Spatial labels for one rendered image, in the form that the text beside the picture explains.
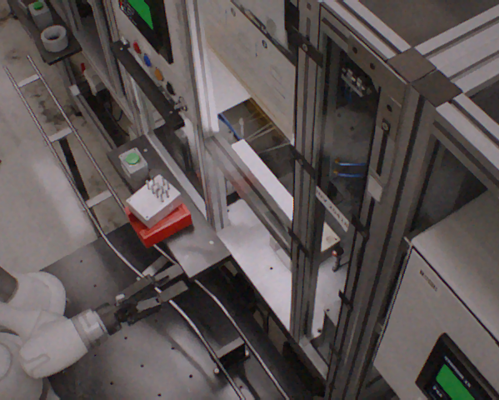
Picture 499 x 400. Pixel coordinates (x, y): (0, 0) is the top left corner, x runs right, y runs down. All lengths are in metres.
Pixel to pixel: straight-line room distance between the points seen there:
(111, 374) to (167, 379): 0.17
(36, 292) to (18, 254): 1.26
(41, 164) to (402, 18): 2.74
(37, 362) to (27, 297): 0.35
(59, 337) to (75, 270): 0.68
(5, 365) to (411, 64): 1.39
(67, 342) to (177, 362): 0.54
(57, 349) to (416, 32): 1.09
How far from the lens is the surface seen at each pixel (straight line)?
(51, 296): 2.00
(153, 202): 1.94
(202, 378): 2.04
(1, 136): 3.68
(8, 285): 1.93
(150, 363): 2.08
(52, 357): 1.62
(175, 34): 1.45
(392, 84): 0.83
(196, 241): 1.98
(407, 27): 0.90
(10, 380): 1.90
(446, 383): 1.07
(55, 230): 3.22
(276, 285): 1.89
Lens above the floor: 2.59
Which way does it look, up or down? 55 degrees down
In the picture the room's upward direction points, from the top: 4 degrees counter-clockwise
